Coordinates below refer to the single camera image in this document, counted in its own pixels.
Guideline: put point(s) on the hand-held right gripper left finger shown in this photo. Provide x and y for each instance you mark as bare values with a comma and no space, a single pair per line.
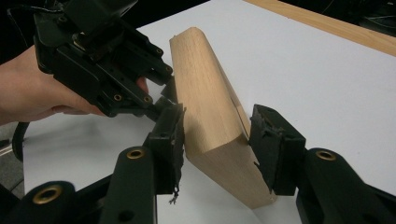
134,186

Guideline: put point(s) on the white table sheet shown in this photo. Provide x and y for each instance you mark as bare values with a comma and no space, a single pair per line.
311,77

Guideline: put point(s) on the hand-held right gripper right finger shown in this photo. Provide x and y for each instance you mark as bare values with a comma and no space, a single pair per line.
327,186

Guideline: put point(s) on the square wooden cork coaster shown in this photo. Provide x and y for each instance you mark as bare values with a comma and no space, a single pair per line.
205,102

